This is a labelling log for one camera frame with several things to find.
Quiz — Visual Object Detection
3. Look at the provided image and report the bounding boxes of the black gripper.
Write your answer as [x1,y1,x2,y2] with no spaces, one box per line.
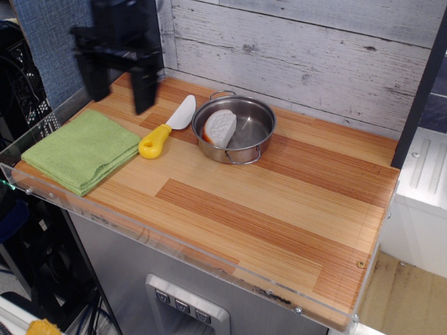
[70,1,163,114]

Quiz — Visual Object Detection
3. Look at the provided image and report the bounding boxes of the green towel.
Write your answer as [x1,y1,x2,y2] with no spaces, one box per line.
[22,110,140,196]

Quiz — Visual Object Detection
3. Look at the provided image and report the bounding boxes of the white orange toy food piece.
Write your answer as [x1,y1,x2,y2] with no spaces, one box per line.
[202,110,237,148]

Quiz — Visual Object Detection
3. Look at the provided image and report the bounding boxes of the small steel pot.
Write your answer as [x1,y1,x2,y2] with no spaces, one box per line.
[191,91,277,165]

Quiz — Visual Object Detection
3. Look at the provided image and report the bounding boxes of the clear acrylic table guard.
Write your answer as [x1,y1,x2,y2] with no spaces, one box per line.
[1,108,399,333]

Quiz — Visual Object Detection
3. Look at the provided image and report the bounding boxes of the steel cabinet with buttons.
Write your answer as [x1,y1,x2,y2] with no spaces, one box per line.
[70,214,328,334]

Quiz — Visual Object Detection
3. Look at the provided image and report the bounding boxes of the white ribbed block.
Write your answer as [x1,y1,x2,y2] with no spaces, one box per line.
[397,128,446,209]

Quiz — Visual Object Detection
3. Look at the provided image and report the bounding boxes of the yellow handled toy knife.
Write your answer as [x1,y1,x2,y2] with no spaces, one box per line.
[138,95,196,159]

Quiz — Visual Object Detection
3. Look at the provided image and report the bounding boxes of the dark right vertical post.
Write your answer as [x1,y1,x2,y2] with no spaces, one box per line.
[390,10,446,169]

